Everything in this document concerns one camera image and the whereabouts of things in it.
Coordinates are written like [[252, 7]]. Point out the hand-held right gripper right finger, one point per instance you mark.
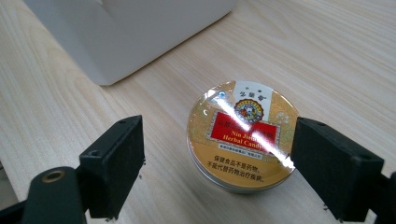
[[336, 174]]

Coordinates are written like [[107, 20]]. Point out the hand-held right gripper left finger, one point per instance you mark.
[[112, 168]]

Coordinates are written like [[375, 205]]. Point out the round golden candy tin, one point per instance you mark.
[[243, 149]]

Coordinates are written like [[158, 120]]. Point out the white box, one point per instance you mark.
[[124, 34]]

